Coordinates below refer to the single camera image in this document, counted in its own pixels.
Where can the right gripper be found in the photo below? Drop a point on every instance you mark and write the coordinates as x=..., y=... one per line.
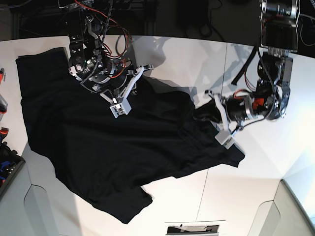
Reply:
x=112, y=82

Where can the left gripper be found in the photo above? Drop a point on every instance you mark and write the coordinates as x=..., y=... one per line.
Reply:
x=230, y=111

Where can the black t-shirt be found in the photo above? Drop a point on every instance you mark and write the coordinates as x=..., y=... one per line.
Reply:
x=106, y=160

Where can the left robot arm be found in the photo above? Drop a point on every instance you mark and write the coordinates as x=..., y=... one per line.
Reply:
x=269, y=98

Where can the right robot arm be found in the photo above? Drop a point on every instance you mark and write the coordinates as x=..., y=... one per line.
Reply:
x=98, y=47

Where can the orange grey tool at edge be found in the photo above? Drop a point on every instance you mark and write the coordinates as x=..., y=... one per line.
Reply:
x=3, y=102

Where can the grey bin with clothes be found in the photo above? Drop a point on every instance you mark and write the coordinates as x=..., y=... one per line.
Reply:
x=10, y=163

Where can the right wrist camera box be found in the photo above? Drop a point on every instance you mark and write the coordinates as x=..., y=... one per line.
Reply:
x=120, y=108

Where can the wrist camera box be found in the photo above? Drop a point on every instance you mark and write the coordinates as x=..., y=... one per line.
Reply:
x=225, y=138
x=120, y=108

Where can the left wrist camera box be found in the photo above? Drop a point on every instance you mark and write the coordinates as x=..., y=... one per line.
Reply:
x=225, y=138

